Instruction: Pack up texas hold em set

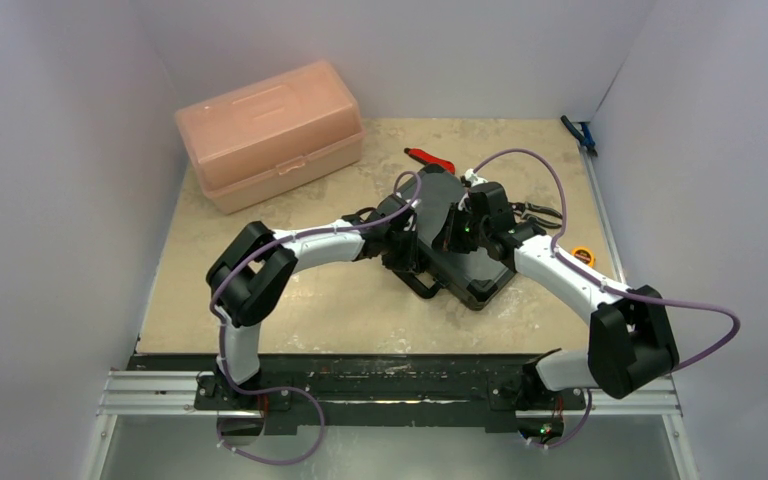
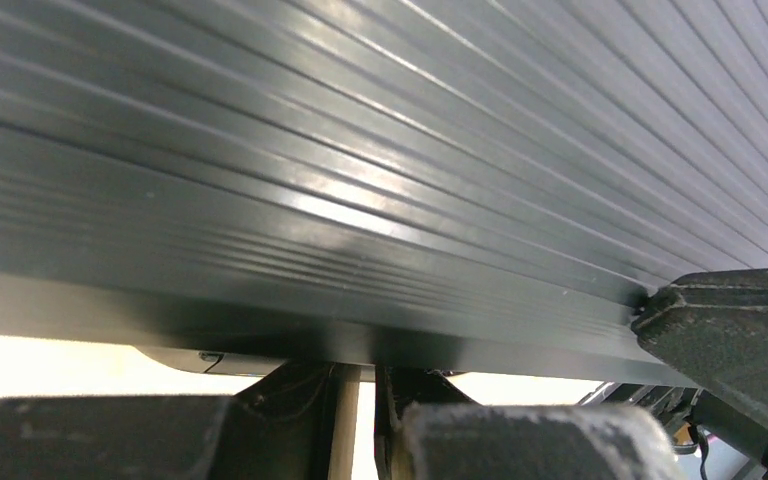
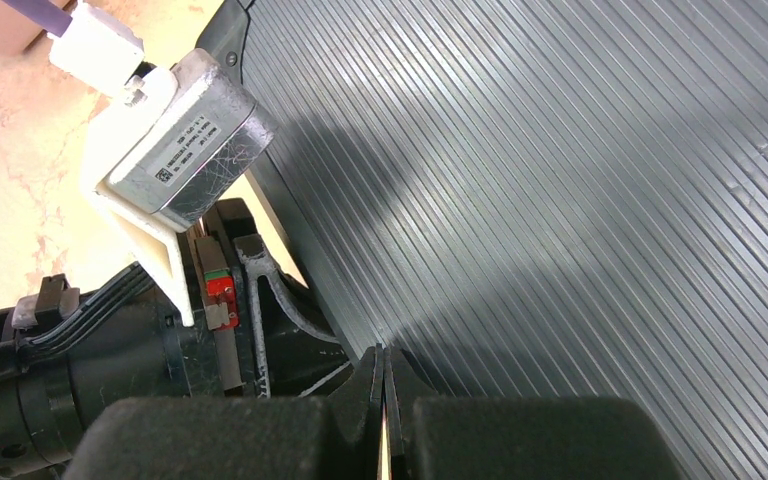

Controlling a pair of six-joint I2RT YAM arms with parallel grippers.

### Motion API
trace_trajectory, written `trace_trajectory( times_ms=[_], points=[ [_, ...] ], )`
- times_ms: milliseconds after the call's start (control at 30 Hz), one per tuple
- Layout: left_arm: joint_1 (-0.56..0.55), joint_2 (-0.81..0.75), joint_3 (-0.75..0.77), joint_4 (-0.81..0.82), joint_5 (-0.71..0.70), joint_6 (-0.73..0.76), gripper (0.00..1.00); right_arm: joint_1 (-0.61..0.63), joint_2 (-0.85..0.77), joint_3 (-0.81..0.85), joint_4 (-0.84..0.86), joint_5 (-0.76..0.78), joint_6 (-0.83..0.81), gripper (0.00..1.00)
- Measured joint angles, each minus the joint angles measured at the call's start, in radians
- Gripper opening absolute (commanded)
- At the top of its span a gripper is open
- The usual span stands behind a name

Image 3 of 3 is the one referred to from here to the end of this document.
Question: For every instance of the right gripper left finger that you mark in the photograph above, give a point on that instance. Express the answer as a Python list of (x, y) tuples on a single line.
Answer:
[(312, 437)]

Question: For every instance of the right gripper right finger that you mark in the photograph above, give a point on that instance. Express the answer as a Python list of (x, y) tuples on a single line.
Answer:
[(444, 437)]

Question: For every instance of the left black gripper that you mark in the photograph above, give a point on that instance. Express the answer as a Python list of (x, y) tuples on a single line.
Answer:
[(140, 349)]

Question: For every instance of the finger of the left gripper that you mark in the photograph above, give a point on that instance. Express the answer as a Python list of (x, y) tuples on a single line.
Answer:
[(296, 354)]

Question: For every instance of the black foam-lined carry case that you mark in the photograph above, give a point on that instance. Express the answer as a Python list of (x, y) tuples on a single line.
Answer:
[(532, 198)]

